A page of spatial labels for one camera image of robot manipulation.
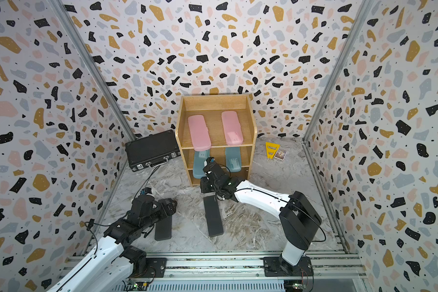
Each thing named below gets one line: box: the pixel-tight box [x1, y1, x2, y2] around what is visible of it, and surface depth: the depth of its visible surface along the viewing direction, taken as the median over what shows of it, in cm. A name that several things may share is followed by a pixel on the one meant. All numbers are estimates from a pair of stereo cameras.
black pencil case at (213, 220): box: [203, 195, 224, 238], surface depth 89 cm
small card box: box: [273, 149, 288, 161], surface depth 115 cm
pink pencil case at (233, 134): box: [221, 110, 244, 146], surface depth 81 cm
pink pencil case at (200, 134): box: [187, 114, 212, 152], surface depth 80 cm
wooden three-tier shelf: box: [175, 93, 258, 187], surface depth 86 cm
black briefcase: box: [125, 129, 182, 172], surface depth 109 cm
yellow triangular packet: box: [265, 141, 281, 160], surface depth 119 cm
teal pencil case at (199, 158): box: [192, 149, 211, 179], surface depth 90 cm
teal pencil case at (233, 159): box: [225, 146, 243, 173], surface depth 89 cm
